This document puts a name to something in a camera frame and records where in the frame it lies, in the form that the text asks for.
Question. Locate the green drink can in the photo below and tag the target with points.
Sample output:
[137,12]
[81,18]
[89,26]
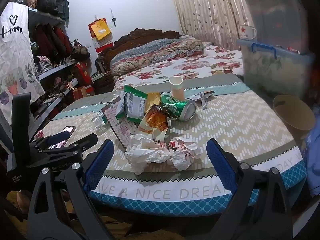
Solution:
[180,107]

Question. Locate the floral bedsheet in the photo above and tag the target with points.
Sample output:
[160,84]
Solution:
[200,65]

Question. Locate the white enamel mug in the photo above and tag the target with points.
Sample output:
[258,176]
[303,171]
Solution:
[246,32]

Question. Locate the carved wooden headboard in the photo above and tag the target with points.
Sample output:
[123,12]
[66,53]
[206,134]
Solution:
[140,33]

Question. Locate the wooden nightstand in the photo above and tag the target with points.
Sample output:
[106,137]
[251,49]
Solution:
[103,83]

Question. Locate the dark red handbag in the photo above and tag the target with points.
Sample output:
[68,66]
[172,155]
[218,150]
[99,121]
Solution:
[43,40]

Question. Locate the grey shelf unit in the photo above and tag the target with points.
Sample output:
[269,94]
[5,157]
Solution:
[62,66]

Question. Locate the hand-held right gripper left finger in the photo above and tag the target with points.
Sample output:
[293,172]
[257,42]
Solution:
[98,165]

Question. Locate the smartphone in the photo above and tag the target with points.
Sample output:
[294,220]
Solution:
[68,130]

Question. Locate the houndstooth bag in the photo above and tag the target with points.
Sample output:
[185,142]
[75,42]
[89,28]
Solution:
[43,66]

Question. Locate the red gift bag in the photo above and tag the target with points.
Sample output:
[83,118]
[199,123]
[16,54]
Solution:
[83,76]

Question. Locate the small red packet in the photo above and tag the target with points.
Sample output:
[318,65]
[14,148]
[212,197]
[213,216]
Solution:
[292,50]

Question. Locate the paper cup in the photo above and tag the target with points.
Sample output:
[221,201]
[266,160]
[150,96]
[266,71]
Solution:
[178,91]

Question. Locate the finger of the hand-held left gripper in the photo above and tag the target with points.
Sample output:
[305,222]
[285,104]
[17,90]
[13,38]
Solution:
[60,137]
[82,142]

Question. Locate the dark green bag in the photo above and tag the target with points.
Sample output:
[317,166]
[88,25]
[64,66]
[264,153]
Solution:
[62,7]

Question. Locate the red-printed paper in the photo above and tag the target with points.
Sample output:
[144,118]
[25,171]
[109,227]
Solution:
[182,157]

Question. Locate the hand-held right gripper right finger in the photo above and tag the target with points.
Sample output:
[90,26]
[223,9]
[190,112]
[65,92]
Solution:
[221,162]

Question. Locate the golden foil wrapper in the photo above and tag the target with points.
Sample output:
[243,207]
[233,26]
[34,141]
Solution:
[153,100]

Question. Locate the clear storage box teal lid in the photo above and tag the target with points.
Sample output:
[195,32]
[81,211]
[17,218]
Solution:
[275,12]

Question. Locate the orange white snack packet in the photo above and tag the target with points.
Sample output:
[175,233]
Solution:
[155,126]

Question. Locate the brown handbag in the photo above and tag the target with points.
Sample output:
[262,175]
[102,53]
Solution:
[80,50]

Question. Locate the printed package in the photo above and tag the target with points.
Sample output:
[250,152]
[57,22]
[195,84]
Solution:
[120,130]

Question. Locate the beige wastebasket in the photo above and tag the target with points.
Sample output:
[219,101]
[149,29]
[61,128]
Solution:
[292,122]

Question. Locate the orange paper bag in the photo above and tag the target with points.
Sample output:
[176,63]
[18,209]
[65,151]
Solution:
[80,93]

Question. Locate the silver foil wrapper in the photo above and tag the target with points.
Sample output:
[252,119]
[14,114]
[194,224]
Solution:
[203,97]

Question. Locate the green snack packet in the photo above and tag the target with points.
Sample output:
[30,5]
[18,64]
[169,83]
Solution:
[135,105]

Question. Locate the folded floral quilt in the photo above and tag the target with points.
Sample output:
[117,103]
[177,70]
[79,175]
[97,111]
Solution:
[155,55]

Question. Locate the white paper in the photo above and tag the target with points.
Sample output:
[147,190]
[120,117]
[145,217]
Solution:
[142,152]

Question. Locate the blue cloth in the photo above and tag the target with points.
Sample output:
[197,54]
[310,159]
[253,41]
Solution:
[313,165]

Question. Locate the clear plastic bottle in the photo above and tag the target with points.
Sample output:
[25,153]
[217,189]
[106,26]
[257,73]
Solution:
[98,121]

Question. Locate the small red white wrapper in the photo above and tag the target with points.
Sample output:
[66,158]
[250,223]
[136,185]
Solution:
[39,135]

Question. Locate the leaf-print curtain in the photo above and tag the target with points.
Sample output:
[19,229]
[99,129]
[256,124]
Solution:
[207,10]

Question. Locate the printed hanging cloth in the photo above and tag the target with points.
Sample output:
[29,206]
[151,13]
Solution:
[15,55]

